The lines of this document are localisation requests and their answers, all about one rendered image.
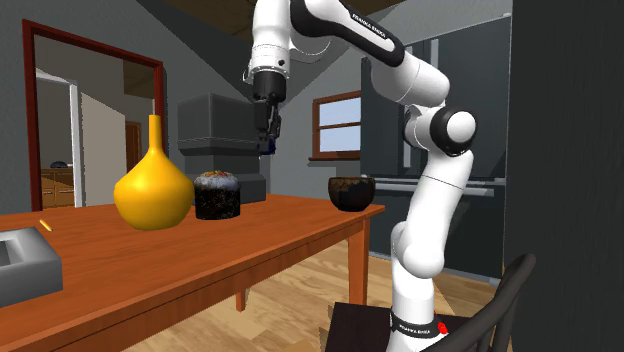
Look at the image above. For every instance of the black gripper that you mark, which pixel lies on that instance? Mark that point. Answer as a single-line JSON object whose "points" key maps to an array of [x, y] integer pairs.
{"points": [[269, 85]]}

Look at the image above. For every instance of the dark robot stand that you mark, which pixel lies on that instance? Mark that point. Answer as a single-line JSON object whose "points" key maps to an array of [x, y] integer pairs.
{"points": [[358, 327]]}

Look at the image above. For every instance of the wooden sideboard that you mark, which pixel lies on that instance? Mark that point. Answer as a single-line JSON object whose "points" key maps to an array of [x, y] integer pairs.
{"points": [[57, 187]]}

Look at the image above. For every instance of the yellow bulbous vase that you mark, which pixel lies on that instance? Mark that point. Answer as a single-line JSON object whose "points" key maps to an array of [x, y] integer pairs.
{"points": [[153, 195]]}

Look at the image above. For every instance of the dark sushi roll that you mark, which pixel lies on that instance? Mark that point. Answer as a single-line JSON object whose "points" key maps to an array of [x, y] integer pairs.
{"points": [[217, 200]]}

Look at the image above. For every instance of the dark brown bowl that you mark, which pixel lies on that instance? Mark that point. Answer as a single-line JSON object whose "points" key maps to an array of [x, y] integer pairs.
{"points": [[351, 194]]}

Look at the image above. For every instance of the yellow pencil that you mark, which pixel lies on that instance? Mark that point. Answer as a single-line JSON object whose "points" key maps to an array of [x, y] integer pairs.
{"points": [[46, 225]]}

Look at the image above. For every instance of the dark grey refrigerator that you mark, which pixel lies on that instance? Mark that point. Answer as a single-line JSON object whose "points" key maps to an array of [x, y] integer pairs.
{"points": [[478, 122]]}

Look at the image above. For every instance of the wooden table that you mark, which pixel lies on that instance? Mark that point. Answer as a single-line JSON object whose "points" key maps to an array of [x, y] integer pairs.
{"points": [[195, 258]]}

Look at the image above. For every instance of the black chair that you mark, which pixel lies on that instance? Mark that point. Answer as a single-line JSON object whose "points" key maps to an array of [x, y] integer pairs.
{"points": [[492, 312]]}

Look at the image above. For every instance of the dark tall cabinet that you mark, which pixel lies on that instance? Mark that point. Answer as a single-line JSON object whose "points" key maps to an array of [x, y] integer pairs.
{"points": [[565, 170]]}

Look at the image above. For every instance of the grey stove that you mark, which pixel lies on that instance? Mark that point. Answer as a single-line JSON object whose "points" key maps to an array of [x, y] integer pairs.
{"points": [[214, 126]]}

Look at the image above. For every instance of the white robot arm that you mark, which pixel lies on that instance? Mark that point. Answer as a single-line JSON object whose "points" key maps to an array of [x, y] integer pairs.
{"points": [[429, 214]]}

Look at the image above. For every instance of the wood-framed window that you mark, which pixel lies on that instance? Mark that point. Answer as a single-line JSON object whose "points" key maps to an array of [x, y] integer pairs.
{"points": [[339, 124]]}

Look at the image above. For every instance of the grey box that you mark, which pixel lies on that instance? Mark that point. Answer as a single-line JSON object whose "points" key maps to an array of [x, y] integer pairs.
{"points": [[29, 273]]}

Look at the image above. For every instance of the red-framed doorway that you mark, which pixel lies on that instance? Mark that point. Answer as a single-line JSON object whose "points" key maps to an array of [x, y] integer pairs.
{"points": [[31, 122]]}

